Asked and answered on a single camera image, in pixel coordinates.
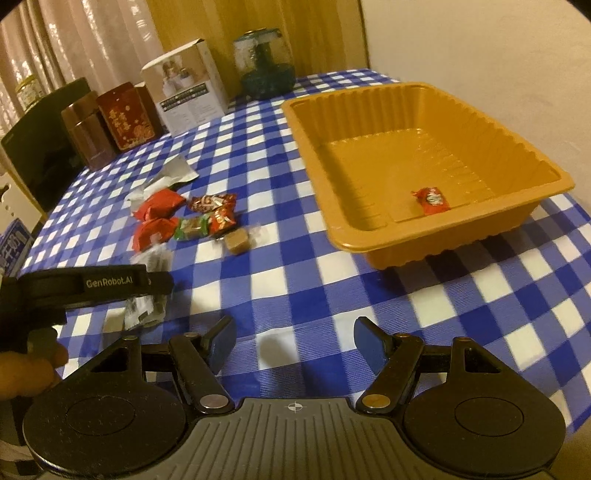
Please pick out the jar with yellow lid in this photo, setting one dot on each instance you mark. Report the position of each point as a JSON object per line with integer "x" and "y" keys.
{"x": 30, "y": 94}

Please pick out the blue carton box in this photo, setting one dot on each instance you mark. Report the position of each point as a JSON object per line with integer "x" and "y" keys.
{"x": 13, "y": 244}

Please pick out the blue white checkered tablecloth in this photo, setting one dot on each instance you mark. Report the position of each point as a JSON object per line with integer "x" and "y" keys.
{"x": 277, "y": 286}

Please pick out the beige curtain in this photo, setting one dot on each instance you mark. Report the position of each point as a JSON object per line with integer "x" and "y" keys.
{"x": 92, "y": 37}

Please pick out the grey printed snack packet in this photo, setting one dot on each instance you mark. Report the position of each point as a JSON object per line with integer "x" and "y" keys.
{"x": 159, "y": 258}

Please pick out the glass jar with teal lid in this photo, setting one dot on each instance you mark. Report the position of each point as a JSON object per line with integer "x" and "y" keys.
{"x": 265, "y": 69}

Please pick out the clear caramel candy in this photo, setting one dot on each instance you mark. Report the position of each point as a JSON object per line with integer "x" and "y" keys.
{"x": 236, "y": 241}

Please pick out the person's left hand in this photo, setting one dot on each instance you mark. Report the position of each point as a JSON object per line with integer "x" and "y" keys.
{"x": 32, "y": 369}

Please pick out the brown cylindrical canister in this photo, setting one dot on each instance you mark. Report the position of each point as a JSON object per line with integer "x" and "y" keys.
{"x": 87, "y": 138}

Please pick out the brown red candy bar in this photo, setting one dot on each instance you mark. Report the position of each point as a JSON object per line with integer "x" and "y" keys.
{"x": 210, "y": 202}
{"x": 224, "y": 221}

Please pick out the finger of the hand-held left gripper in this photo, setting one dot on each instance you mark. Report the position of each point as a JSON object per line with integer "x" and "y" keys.
{"x": 162, "y": 282}

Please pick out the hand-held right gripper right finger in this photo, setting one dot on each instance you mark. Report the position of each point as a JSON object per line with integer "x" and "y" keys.
{"x": 368, "y": 344}

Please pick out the red candy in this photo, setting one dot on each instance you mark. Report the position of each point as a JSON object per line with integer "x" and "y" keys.
{"x": 431, "y": 201}

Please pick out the green pastry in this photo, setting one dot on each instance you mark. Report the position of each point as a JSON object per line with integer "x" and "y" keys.
{"x": 191, "y": 228}

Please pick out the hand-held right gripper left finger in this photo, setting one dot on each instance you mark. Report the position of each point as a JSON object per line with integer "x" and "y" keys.
{"x": 222, "y": 340}

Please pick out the red patterned tin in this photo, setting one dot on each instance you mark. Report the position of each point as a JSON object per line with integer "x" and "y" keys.
{"x": 127, "y": 117}

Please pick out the white cardboard box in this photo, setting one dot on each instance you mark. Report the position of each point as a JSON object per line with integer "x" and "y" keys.
{"x": 189, "y": 92}

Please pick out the white green crumpled wrapper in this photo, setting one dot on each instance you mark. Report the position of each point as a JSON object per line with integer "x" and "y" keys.
{"x": 178, "y": 173}

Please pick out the orange plastic tray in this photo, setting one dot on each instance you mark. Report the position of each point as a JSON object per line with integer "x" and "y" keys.
{"x": 369, "y": 161}

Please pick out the white chair back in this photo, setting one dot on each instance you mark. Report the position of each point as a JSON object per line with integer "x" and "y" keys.
{"x": 11, "y": 198}

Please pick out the red snack packet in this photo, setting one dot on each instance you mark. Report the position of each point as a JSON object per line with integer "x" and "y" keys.
{"x": 154, "y": 233}
{"x": 159, "y": 204}

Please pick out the dark brown box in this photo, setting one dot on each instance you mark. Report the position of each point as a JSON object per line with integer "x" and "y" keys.
{"x": 150, "y": 106}

